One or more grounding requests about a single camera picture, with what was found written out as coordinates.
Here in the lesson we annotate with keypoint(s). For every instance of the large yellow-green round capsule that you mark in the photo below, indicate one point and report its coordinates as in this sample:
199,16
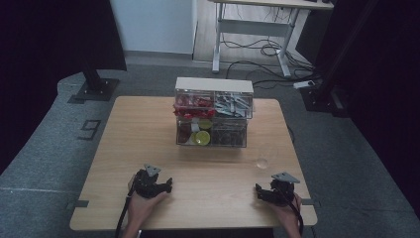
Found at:
202,138

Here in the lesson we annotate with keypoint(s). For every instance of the clear acrylic drawer organizer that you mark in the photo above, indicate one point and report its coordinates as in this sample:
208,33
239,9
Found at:
214,112

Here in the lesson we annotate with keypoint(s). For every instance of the pile of dark brown packets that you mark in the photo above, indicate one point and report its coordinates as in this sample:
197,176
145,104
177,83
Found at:
228,133

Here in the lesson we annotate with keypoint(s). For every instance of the small yellow-green round capsule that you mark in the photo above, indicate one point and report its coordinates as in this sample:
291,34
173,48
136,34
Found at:
205,124

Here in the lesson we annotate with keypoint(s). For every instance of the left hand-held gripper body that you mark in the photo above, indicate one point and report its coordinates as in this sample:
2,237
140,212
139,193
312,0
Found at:
145,185

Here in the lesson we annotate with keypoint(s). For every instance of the white power strip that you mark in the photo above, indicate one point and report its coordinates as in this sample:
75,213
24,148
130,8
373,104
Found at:
303,84

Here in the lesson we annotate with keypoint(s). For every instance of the pile of red packets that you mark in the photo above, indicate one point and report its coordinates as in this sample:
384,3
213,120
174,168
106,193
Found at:
194,107

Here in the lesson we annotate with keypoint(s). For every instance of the grey tape marker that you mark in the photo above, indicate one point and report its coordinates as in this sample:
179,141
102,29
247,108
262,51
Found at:
78,204
312,202

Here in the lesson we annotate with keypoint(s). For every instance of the person's right hand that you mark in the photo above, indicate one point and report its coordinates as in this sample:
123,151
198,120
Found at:
287,214

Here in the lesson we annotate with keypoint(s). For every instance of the black stand with square base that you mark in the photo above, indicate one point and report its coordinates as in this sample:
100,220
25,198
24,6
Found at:
96,87

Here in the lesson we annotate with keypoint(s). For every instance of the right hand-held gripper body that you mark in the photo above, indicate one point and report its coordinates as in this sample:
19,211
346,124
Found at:
284,193

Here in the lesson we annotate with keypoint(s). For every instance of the person's left hand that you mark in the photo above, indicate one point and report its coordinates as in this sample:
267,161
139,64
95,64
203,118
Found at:
142,206

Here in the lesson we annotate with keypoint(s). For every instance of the dark curtain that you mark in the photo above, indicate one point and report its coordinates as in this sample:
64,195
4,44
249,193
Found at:
389,99
49,66

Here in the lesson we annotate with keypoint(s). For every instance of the black metal frame stand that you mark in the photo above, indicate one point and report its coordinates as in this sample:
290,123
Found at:
327,89

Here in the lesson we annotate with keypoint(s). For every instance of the clear glass cup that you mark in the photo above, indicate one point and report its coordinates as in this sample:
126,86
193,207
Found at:
262,163

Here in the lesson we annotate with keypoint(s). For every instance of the white metal frame desk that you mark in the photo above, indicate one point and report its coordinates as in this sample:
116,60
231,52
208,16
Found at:
254,26

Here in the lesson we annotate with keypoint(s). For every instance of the pile of silver packets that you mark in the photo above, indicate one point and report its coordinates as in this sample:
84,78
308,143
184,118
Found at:
232,105

